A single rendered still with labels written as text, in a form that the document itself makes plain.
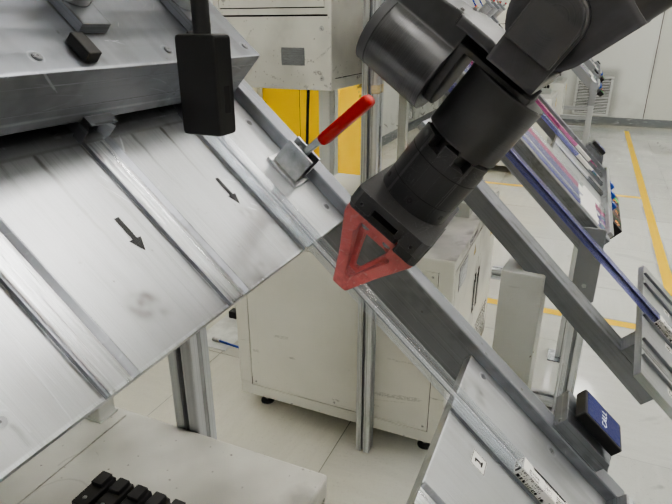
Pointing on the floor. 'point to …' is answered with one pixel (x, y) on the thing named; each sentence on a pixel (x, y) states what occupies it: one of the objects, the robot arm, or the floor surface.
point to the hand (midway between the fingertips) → (348, 275)
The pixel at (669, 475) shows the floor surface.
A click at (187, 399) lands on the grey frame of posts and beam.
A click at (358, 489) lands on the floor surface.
